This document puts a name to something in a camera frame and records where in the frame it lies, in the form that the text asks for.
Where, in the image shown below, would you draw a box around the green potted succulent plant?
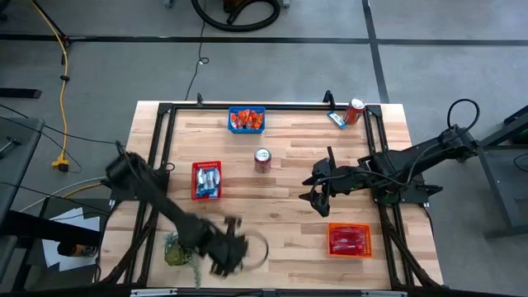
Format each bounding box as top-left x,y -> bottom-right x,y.
162,231 -> 204,290

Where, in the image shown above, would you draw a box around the red Twizzlers candy pack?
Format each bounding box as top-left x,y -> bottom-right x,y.
330,226 -> 369,238
330,234 -> 369,247
330,243 -> 369,255

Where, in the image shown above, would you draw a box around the red plastic basket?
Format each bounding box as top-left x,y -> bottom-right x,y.
190,160 -> 224,202

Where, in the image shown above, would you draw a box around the flat black floor bar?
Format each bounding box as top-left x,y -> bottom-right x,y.
0,87 -> 43,100

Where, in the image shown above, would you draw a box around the orange plastic basket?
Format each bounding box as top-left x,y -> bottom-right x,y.
327,222 -> 374,259

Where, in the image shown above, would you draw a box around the thin black floor cable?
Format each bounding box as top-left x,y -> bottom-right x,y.
183,0 -> 210,102

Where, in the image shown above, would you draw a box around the yellow extension cable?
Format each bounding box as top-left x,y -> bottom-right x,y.
31,0 -> 71,173

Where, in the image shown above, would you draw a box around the grey side table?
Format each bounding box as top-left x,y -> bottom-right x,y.
0,117 -> 46,224

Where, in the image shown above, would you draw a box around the orange black hand tool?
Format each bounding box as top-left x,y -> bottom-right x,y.
56,242 -> 99,258

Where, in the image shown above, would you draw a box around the blue plastic basket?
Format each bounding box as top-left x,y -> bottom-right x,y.
227,105 -> 267,135

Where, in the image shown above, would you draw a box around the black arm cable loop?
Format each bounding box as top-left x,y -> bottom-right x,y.
445,97 -> 482,135

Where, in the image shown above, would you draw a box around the red Coca-Cola can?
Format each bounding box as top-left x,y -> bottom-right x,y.
342,97 -> 366,126
253,147 -> 273,175

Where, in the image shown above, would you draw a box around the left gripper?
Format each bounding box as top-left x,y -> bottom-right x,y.
200,216 -> 250,278

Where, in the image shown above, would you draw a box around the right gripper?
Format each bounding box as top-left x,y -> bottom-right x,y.
298,146 -> 375,219

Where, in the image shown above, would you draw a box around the white paper sheets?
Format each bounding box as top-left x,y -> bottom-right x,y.
40,207 -> 102,273

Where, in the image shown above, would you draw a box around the black metal stand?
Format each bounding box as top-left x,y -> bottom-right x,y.
454,105 -> 528,243

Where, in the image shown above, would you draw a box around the thick black hose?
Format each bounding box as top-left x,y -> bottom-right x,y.
190,0 -> 282,34

